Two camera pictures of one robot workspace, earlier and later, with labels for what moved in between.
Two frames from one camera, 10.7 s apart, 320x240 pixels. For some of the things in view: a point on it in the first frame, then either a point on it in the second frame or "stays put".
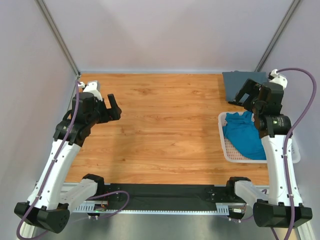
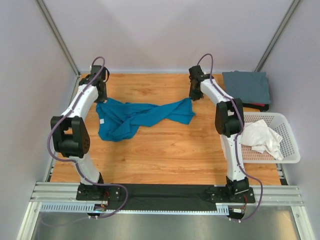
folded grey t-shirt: (234, 80) stays put
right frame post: (277, 36) stays put
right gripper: (251, 88) → (195, 97)
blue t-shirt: (242, 130) → (118, 119)
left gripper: (116, 110) → (103, 98)
